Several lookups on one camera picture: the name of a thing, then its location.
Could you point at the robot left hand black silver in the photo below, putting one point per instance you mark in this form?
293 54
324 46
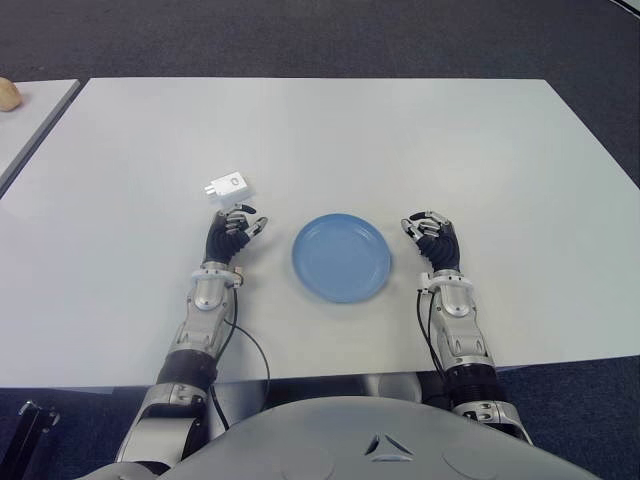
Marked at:
225 245

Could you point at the robot right hand black silver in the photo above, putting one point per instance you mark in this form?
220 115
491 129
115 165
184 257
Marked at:
442 247

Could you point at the white charger block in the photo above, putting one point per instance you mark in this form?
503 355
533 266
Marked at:
232 186

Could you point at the robot right arm silver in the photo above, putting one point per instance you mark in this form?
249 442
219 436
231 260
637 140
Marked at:
460 335

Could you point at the robot left arm silver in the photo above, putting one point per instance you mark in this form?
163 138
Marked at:
200 330

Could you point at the blue round plate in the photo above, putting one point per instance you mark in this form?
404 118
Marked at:
340 260

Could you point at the grey robot lower body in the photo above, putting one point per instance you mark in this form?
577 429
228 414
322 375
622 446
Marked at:
395 385

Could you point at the grey robot torso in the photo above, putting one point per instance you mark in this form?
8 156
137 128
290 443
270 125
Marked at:
325 440

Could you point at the beige bread-like object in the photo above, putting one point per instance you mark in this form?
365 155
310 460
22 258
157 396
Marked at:
9 95

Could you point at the black metal stand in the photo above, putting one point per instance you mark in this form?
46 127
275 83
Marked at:
30 425

